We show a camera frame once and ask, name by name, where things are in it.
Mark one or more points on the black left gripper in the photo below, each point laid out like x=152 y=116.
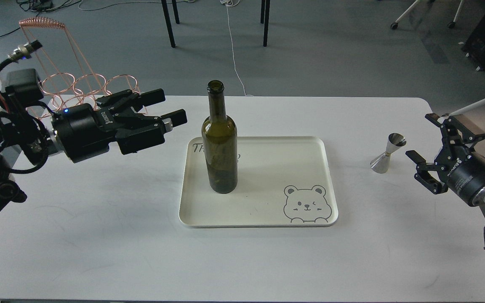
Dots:
x=82 y=133

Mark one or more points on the copper wire bottle rack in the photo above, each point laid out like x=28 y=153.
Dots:
x=71 y=80

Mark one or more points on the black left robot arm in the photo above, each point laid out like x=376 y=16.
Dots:
x=30 y=132

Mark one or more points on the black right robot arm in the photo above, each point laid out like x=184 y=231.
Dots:
x=457 y=166

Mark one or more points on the black table legs background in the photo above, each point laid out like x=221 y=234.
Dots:
x=264 y=19

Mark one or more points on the cream bear serving tray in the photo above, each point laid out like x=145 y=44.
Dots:
x=282 y=182

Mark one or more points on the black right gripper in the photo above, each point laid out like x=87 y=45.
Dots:
x=458 y=166

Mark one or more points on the steel double jigger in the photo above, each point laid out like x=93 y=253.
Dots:
x=380 y=164

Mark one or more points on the dark green wine bottle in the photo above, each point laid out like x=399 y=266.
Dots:
x=219 y=135

